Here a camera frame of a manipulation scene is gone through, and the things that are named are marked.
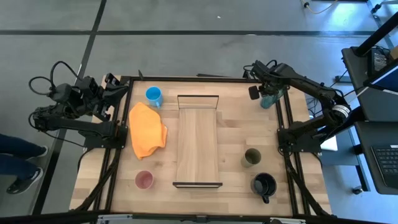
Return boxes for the black cable bundle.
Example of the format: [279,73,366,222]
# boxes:
[74,147,123,212]
[283,152,331,217]

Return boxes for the white paper sheet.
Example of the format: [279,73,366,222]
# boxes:
[320,135,338,152]

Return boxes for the blue mug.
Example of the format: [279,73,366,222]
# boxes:
[145,86,165,109]

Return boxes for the black mug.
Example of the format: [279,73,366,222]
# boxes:
[250,172,278,205]

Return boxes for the olive green cup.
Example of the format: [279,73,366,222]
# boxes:
[240,147,262,169]

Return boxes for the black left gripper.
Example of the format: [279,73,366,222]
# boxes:
[89,74,130,121]

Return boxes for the silver metal bracket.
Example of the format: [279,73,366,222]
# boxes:
[96,213,307,224]

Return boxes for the yellow floor cable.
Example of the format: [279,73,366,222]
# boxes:
[300,0,339,15]

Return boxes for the person's legs and shoes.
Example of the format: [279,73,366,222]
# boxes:
[0,133,49,195]

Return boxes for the orange cloth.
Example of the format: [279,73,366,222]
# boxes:
[128,101,169,161]

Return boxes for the black laptop keyboard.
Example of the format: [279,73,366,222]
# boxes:
[371,144,398,189]

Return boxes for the black power adapter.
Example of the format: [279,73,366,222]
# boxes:
[368,48,389,78]

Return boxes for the black desk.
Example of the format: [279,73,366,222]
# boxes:
[354,120,398,195]
[341,45,398,123]

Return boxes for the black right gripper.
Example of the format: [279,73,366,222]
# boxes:
[248,60,285,101]

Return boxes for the black metal pole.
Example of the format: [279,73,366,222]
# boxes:
[354,11,398,57]

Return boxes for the teal transparent tumbler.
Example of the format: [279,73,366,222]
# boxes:
[260,88,284,110]

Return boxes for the black aluminium table frame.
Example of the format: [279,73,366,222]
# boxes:
[70,74,332,224]

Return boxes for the pink cup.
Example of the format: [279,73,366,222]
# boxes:
[134,169,155,190]

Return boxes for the black tablet with blue screen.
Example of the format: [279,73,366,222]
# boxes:
[363,58,398,96]

